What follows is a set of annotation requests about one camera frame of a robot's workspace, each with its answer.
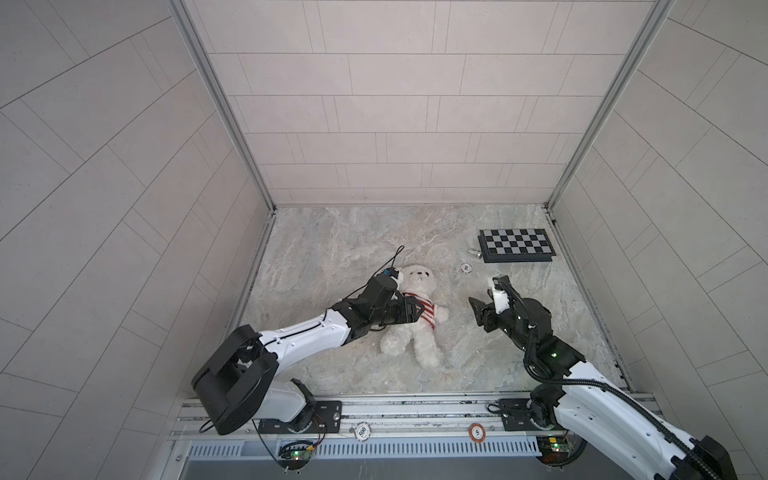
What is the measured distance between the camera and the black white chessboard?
1.01 meters

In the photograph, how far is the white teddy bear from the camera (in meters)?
0.75

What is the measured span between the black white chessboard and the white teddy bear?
0.80ft
